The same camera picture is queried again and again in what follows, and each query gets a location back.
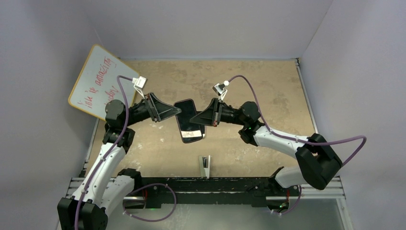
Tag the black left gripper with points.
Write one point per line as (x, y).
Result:
(161, 110)

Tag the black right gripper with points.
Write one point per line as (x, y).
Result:
(209, 116)

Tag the purple smartphone black screen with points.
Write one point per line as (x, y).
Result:
(203, 130)

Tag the black phone case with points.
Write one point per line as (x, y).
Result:
(177, 104)

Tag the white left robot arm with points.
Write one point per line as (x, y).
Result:
(90, 206)

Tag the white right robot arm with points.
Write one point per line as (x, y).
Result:
(317, 161)

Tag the white stapler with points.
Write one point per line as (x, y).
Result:
(204, 164)

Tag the yellow framed whiteboard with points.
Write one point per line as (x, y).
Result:
(97, 83)

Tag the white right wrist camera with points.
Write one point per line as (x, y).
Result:
(221, 89)

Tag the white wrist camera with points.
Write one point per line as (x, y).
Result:
(221, 89)
(139, 84)

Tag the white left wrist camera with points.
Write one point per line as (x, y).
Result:
(139, 84)

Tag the black aluminium mounting rail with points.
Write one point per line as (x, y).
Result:
(253, 191)

